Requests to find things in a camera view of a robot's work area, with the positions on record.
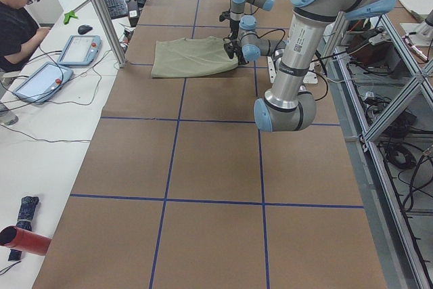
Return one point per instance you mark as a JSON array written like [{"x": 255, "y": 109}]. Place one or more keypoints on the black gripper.
[
  {"x": 233, "y": 25},
  {"x": 237, "y": 53}
]

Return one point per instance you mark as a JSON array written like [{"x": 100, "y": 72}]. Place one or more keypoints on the olive green long-sleeve shirt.
[{"x": 188, "y": 58}]

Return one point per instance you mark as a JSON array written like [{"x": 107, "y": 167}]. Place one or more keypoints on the black keyboard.
[{"x": 116, "y": 8}]

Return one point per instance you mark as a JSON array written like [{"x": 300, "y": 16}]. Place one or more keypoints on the black computer mouse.
[{"x": 84, "y": 29}]

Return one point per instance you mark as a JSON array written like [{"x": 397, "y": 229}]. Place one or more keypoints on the blue teach pendant far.
[{"x": 80, "y": 51}]

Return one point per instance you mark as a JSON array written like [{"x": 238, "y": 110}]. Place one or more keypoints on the blue teach pendant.
[
  {"x": 43, "y": 84},
  {"x": 80, "y": 51}
]

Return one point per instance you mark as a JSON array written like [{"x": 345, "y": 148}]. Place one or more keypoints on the green plastic clamp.
[{"x": 68, "y": 16}]

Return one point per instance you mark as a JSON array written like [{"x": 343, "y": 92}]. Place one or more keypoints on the blue teach pendant near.
[{"x": 43, "y": 84}]

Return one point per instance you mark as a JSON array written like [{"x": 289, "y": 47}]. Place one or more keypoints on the seated person in black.
[{"x": 20, "y": 34}]

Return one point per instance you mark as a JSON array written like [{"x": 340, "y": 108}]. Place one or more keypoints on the folded dark blue umbrella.
[{"x": 24, "y": 221}]

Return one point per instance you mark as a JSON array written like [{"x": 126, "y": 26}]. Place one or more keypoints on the red cylinder tube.
[{"x": 16, "y": 238}]

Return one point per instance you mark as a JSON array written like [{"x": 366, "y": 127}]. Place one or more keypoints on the aluminium frame post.
[{"x": 104, "y": 18}]

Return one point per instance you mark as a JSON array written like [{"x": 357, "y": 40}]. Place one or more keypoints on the aluminium frame side rail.
[{"x": 381, "y": 74}]

